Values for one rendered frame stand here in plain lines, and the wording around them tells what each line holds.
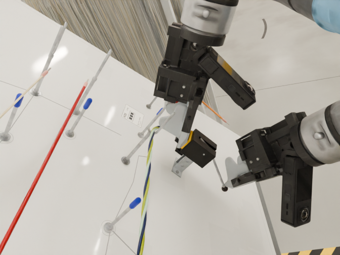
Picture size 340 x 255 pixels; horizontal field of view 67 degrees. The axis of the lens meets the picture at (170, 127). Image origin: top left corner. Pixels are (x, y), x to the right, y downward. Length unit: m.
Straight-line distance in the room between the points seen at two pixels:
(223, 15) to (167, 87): 0.13
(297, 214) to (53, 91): 0.46
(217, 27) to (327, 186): 1.54
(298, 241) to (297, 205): 1.18
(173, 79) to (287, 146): 0.21
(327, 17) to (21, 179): 0.39
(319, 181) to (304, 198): 1.37
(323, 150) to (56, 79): 0.47
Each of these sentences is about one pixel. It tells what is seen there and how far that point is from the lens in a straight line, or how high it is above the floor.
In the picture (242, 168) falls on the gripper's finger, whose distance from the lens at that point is 0.50.
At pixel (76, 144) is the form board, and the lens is 0.45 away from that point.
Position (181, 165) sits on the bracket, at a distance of 0.55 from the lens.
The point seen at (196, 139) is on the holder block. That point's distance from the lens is 0.48.
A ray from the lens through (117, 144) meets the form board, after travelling 0.49.
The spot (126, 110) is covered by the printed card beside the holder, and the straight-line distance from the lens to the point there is 0.57.
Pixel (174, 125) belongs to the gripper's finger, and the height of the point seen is 1.20.
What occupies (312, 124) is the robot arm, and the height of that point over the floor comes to 1.20.
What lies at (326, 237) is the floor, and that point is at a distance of 1.65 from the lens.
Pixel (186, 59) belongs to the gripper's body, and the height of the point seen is 1.30.
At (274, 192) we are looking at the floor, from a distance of 1.79.
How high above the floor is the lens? 1.47
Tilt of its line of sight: 36 degrees down
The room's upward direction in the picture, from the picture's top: 24 degrees counter-clockwise
